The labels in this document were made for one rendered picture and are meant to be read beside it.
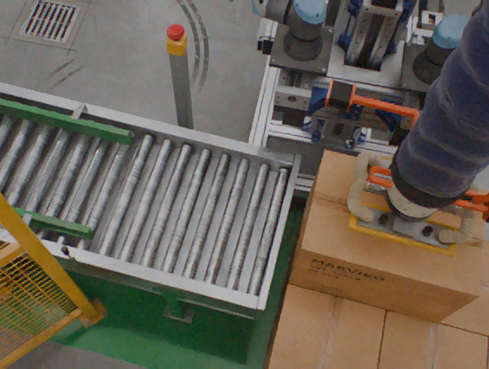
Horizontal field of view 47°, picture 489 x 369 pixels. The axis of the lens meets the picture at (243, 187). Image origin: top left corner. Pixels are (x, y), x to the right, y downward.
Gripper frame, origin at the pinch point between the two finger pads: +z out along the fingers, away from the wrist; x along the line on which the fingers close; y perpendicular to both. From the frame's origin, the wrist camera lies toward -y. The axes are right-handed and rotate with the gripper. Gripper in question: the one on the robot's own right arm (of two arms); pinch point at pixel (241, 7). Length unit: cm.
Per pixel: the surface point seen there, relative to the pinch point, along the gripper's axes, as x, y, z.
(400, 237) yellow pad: -74, -16, 40
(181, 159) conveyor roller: 20, -14, 92
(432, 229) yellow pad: -80, -10, 38
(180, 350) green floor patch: -20, -74, 147
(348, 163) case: -45, 5, 53
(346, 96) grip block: -35.5, 10.4, 26.8
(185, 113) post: 34, 8, 96
